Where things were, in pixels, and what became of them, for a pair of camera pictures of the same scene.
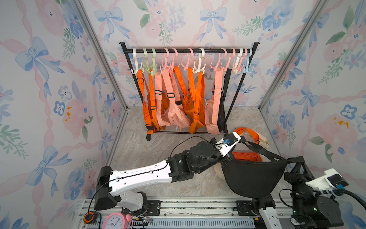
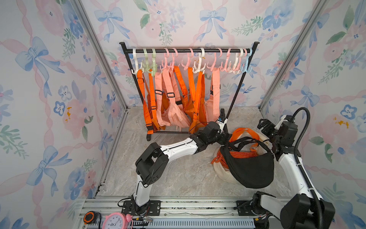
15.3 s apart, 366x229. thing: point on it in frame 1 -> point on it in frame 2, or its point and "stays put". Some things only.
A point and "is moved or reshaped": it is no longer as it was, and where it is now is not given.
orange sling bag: [196, 107] stays put
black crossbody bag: [257, 179] is moved or reshaped
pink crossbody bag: [212, 104] stays put
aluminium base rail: [230, 213] stays put
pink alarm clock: [116, 220] stays put
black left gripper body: [225, 159] -> [222, 140]
